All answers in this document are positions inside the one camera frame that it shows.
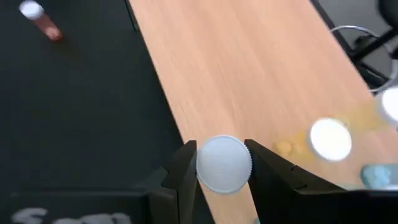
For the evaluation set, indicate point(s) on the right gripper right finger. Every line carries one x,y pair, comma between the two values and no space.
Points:
273,193

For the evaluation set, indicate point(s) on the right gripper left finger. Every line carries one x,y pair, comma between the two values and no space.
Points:
180,193

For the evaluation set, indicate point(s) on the yellow medicine bottle white cap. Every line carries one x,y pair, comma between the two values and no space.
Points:
391,105
224,164
330,139

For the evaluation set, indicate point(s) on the blue medicine bottle white cap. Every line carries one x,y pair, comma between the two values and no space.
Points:
377,177

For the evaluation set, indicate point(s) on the red medicine bottle white cap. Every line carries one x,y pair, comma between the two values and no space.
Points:
46,26

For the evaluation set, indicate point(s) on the black office chair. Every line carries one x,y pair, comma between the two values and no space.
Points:
388,7

